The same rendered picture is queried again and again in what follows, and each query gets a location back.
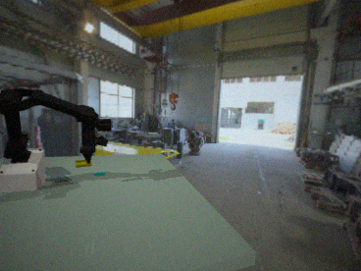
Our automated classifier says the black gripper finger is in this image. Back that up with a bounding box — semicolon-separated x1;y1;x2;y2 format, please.
82;152;93;164

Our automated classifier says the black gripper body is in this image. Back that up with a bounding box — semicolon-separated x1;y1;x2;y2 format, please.
79;132;95;153

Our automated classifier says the yellow cylinder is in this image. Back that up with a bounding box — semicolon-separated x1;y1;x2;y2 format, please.
76;159;91;168

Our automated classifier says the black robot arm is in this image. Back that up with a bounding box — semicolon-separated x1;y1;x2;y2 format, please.
0;88;112;164

